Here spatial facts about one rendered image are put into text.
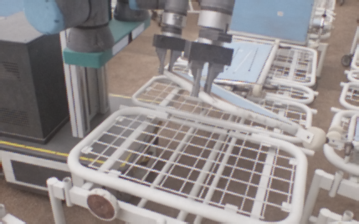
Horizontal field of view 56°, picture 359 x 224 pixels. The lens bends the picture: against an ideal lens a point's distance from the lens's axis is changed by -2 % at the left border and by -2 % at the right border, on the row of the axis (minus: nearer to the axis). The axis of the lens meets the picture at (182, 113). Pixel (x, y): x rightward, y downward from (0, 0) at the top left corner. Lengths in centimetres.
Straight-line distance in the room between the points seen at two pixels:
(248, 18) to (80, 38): 175
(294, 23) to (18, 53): 199
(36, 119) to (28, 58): 30
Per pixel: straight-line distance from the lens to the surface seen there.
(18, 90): 172
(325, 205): 207
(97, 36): 138
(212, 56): 96
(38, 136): 180
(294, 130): 99
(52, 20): 120
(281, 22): 283
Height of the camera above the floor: 132
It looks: 30 degrees down
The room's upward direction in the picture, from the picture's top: 3 degrees clockwise
